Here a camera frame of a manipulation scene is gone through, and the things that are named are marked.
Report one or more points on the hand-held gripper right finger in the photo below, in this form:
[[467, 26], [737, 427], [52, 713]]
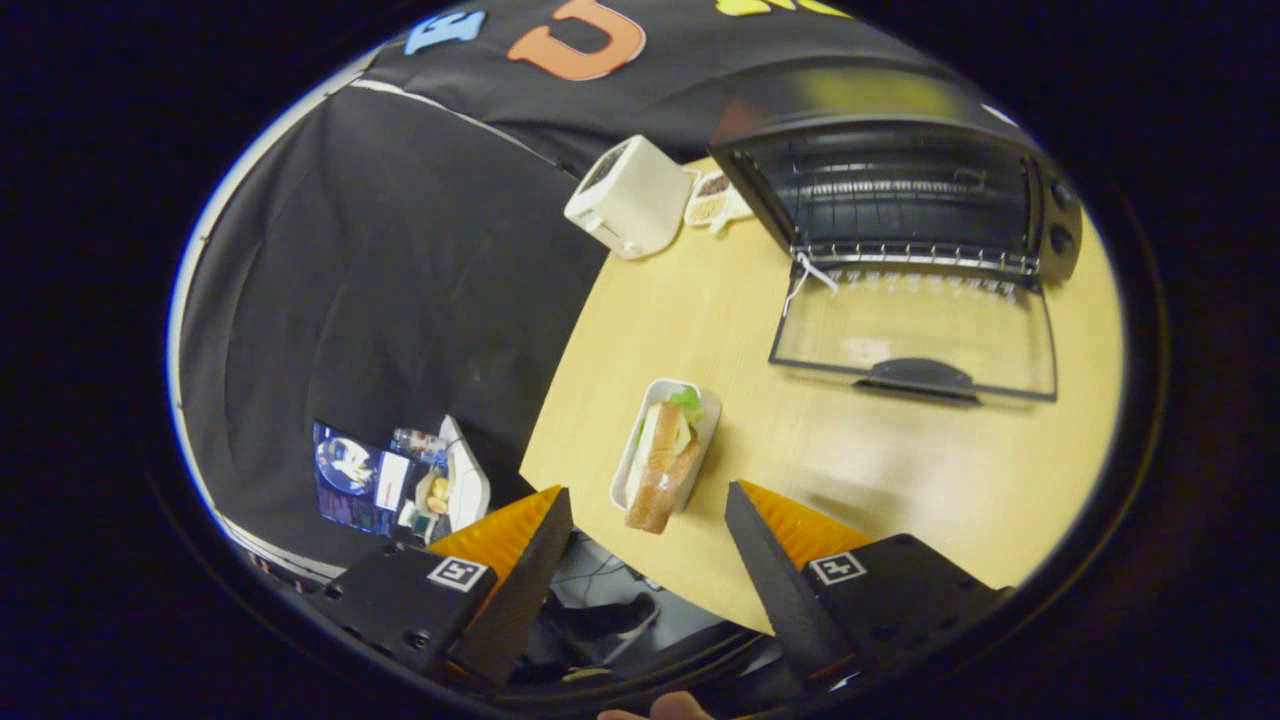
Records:
[[785, 600]]

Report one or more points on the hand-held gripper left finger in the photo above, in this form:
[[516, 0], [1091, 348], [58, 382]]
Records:
[[525, 600]]

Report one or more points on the sandwich with lettuce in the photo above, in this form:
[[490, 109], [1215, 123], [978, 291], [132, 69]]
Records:
[[660, 470]]

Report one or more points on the black toaster oven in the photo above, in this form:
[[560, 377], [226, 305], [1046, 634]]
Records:
[[900, 190]]

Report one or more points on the white pop-up toaster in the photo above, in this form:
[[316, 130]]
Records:
[[640, 200]]

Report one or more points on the black shoe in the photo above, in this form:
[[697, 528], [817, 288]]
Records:
[[600, 625]]

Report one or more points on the clear plastic bottle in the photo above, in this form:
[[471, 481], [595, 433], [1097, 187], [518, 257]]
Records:
[[418, 444]]

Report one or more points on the white rectangular dish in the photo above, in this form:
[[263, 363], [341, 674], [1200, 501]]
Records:
[[706, 415]]

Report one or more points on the blue printed box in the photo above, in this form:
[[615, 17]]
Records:
[[350, 470]]

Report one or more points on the black backdrop cloth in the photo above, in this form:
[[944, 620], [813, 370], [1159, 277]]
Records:
[[400, 300]]

